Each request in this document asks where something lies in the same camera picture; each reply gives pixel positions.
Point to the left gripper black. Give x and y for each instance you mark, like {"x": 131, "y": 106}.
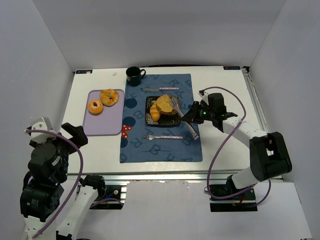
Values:
{"x": 72, "y": 136}

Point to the blue letter-print placemat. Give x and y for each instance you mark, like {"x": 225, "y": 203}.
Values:
{"x": 133, "y": 147}

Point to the left corner label sticker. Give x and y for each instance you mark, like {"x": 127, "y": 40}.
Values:
{"x": 83, "y": 71}

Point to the twisted bagel bread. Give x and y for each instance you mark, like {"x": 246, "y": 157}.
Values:
{"x": 109, "y": 97}

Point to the lavender plastic tray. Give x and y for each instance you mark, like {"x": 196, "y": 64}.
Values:
{"x": 109, "y": 121}

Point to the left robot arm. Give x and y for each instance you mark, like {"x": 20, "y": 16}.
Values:
{"x": 47, "y": 218}

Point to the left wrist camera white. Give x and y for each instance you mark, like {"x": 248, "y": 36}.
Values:
{"x": 42, "y": 123}

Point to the brown bread slice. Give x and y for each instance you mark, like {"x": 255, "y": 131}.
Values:
{"x": 163, "y": 105}

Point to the round glazed donut bread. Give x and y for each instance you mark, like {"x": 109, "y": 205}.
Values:
{"x": 95, "y": 107}

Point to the pink-handled fork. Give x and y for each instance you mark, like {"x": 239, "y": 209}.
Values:
{"x": 153, "y": 137}

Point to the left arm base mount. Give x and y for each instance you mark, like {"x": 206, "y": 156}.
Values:
{"x": 109, "y": 195}

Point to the right corner label sticker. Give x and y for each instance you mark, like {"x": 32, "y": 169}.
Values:
{"x": 231, "y": 68}

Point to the pink-handled table knife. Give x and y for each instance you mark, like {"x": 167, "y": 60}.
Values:
{"x": 160, "y": 89}

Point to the black floral square plate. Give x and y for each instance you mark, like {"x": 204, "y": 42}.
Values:
{"x": 165, "y": 120}

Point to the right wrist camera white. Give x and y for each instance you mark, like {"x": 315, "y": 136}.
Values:
{"x": 204, "y": 98}

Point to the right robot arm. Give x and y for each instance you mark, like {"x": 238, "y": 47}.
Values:
{"x": 268, "y": 153}

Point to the dark blue mug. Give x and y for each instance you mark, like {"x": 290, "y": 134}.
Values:
{"x": 134, "y": 76}

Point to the metal tongs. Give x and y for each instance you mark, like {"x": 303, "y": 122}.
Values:
{"x": 174, "y": 104}

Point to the corner label sticker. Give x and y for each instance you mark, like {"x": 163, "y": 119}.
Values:
{"x": 83, "y": 71}
{"x": 231, "y": 68}

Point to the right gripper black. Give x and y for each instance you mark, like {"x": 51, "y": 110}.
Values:
{"x": 194, "y": 113}

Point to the striped croissant bread roll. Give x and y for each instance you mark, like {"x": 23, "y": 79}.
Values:
{"x": 154, "y": 112}

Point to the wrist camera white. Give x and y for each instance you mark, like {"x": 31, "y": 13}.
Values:
{"x": 204, "y": 98}
{"x": 42, "y": 123}

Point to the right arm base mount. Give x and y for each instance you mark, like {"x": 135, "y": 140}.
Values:
{"x": 244, "y": 202}

